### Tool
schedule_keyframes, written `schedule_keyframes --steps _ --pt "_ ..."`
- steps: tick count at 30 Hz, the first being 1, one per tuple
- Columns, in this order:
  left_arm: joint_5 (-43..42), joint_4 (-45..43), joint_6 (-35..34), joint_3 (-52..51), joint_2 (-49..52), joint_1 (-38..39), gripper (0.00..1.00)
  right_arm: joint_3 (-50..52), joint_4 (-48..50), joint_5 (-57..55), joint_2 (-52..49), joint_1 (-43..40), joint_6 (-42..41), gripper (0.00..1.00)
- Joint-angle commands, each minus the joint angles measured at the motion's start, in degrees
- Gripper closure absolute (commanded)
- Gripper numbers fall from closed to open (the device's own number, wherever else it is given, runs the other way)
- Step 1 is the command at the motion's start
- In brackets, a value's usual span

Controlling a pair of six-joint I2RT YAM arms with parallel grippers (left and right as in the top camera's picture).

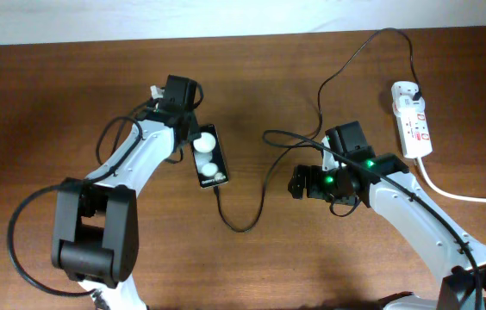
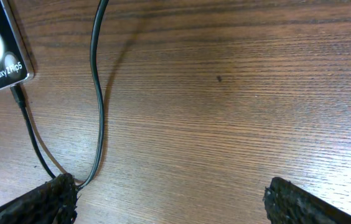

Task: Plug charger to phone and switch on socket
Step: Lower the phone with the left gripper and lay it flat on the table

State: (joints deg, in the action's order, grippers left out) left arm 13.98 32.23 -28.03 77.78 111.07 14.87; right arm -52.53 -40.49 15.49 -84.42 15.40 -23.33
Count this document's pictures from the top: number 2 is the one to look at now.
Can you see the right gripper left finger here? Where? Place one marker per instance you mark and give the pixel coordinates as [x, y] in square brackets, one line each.
[53, 202]

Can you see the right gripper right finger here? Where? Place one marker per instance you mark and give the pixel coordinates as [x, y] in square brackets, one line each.
[286, 203]

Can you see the black smartphone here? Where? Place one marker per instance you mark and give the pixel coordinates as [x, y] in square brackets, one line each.
[15, 64]

